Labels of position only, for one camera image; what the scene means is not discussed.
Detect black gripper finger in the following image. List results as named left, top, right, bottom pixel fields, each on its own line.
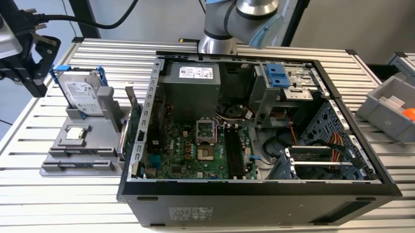
left=29, top=35, right=63, bottom=98
left=0, top=63, right=33, bottom=89

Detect black RAM slot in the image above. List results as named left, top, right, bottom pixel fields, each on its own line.
left=226, top=126, right=235, bottom=179
left=233, top=126, right=243, bottom=179
left=237, top=126, right=247, bottom=179
left=229, top=126, right=239, bottom=179

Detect hard disk in blue carrier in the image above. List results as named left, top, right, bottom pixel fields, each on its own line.
left=47, top=63, right=110, bottom=119

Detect silver CPU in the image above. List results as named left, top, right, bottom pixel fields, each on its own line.
left=66, top=128, right=86, bottom=140

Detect green graphics card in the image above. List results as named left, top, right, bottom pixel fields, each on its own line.
left=117, top=82, right=145, bottom=161

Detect grey power supply unit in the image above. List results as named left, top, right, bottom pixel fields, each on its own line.
left=158, top=62, right=222, bottom=122

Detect metal socket cover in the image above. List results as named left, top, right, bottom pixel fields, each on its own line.
left=195, top=117, right=218, bottom=144

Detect green motherboard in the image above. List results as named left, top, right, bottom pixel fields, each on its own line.
left=145, top=118, right=261, bottom=180

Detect CPU socket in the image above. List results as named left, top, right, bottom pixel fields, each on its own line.
left=197, top=143, right=218, bottom=163

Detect metal drive cage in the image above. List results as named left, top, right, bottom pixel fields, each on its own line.
left=253, top=62, right=327, bottom=127

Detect blue plastic drive latch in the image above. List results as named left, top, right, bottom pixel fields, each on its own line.
left=265, top=62, right=291, bottom=88

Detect round black case speaker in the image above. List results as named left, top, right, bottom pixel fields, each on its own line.
left=263, top=135, right=287, bottom=159

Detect black open PC case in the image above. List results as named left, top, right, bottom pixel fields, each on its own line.
left=115, top=50, right=404, bottom=228

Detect metal disk bay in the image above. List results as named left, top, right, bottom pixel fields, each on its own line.
left=269, top=145, right=358, bottom=181

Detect grey plastic bin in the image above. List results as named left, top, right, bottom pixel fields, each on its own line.
left=356, top=75, right=415, bottom=144

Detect pale small block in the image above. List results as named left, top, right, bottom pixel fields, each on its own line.
left=378, top=95, right=406, bottom=107

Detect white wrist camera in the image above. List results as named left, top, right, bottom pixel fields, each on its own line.
left=0, top=13, right=25, bottom=59

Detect thick black cable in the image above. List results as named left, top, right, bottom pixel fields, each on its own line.
left=18, top=0, right=141, bottom=33

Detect black vertical post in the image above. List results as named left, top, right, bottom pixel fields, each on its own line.
left=281, top=0, right=311, bottom=47
left=70, top=0, right=102, bottom=44

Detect orange yellow power wires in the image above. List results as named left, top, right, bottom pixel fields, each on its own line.
left=321, top=132, right=346, bottom=168

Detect grey metal frame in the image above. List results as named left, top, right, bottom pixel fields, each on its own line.
left=388, top=51, right=415, bottom=86

